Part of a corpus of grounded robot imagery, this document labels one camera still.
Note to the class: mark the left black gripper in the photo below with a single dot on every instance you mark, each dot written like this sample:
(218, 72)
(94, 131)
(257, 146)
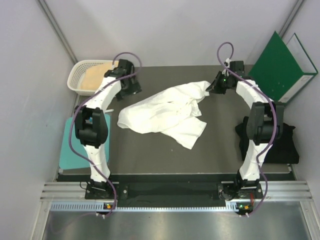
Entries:
(135, 89)

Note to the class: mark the teal cutting mat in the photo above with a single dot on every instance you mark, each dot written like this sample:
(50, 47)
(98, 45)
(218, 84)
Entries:
(68, 160)

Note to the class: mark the folded black t-shirt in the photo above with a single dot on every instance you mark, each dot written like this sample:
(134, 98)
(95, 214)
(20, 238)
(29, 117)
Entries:
(283, 151)

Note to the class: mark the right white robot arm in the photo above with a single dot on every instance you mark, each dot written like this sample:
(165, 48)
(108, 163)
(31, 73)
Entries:
(263, 127)

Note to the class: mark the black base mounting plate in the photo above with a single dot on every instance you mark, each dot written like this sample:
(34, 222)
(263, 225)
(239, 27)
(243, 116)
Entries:
(159, 192)

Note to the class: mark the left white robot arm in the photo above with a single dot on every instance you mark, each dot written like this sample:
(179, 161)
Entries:
(91, 128)

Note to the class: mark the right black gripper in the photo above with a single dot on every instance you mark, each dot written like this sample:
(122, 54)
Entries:
(215, 87)

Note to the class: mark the green ring binder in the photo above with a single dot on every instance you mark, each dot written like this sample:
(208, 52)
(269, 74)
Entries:
(283, 69)

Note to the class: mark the white daisy print t-shirt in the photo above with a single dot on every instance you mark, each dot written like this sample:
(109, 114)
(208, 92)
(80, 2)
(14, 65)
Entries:
(173, 112)

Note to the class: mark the aluminium rail frame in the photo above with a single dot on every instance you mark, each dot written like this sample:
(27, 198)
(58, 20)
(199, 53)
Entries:
(171, 207)

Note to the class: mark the beige folded t-shirt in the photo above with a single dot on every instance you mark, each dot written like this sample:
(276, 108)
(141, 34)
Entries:
(94, 75)

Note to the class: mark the white plastic basket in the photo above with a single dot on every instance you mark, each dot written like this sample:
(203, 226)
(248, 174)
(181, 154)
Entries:
(77, 74)

